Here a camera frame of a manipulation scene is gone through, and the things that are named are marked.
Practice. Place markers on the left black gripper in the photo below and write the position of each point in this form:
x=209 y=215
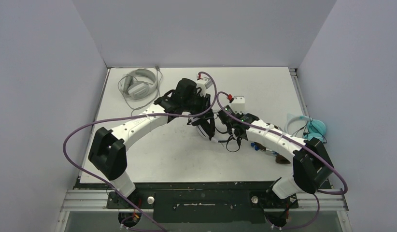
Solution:
x=205 y=101

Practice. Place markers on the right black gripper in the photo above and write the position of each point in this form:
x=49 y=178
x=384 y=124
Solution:
x=223 y=116

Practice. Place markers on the black and white headphones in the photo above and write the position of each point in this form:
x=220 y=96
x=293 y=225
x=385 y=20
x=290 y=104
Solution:
x=207 y=129

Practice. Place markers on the brown headphones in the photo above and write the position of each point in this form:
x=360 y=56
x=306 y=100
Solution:
x=279 y=159

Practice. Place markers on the teal cat-ear headphones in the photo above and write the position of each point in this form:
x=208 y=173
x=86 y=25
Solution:
x=313 y=128

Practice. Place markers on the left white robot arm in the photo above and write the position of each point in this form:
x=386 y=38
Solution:
x=108 y=152

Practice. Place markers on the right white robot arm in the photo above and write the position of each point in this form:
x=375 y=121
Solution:
x=309 y=158

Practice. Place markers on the grey white headphones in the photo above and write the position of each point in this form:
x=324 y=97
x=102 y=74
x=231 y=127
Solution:
x=140 y=83

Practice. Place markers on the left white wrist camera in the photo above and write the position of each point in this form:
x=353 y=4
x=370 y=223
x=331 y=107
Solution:
x=202 y=85

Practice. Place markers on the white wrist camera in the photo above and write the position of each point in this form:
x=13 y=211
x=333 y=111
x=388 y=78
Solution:
x=238 y=105
x=202 y=85

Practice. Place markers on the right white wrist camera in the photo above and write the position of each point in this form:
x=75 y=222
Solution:
x=238 y=105

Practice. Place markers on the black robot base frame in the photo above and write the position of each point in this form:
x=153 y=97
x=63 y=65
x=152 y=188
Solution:
x=220 y=202

